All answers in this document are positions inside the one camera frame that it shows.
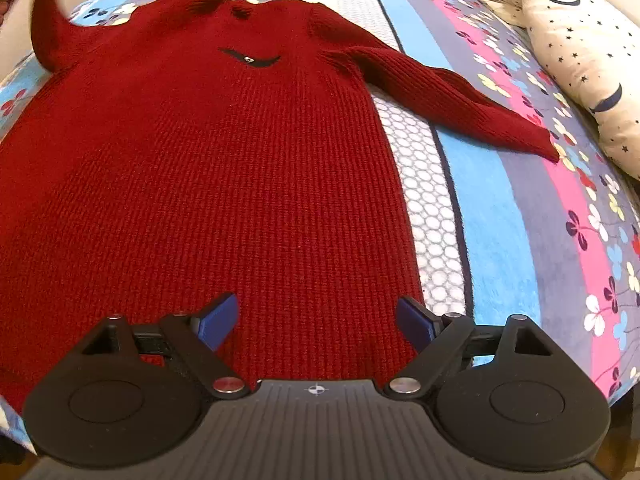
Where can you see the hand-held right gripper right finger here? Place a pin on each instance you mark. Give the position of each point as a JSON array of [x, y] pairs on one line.
[[416, 325]]

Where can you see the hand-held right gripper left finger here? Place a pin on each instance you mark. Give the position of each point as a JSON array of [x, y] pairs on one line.
[[216, 321]]

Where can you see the red knit sweater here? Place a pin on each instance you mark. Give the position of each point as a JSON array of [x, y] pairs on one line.
[[210, 170]]

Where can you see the striped floral blanket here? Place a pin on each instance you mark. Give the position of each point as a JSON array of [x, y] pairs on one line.
[[510, 220]]

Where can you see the cream star print pillow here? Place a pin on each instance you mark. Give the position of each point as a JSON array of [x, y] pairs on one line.
[[585, 55]]

